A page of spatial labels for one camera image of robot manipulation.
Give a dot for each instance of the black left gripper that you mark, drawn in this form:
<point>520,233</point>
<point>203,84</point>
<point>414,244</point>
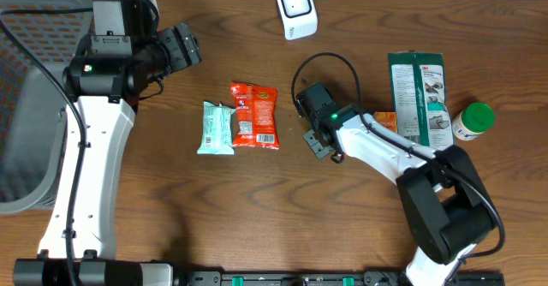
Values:
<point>186,49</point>

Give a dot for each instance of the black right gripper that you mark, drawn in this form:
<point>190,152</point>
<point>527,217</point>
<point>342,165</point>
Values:
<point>316,147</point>

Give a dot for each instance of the red snack packet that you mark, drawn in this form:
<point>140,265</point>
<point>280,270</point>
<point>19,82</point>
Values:
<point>255,110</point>

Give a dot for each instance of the orange snack packet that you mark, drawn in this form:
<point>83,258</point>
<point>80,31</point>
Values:
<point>387,119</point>

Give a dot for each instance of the teal white snack packet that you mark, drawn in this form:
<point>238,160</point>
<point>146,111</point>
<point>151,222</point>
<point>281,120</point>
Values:
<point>217,135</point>

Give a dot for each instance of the green white packet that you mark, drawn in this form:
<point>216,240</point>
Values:
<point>417,81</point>

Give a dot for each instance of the green lid seasoning jar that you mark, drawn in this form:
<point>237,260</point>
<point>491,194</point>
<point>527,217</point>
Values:
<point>473,121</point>

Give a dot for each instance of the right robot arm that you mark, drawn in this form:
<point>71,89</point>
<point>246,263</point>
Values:
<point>448,210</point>

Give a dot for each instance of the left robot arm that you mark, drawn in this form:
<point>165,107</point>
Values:
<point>103,84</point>

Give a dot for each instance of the white barcode scanner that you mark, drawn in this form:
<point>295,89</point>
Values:
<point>299,18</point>

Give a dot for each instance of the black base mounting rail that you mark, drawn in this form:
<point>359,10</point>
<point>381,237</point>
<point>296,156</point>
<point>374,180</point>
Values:
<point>367,278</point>

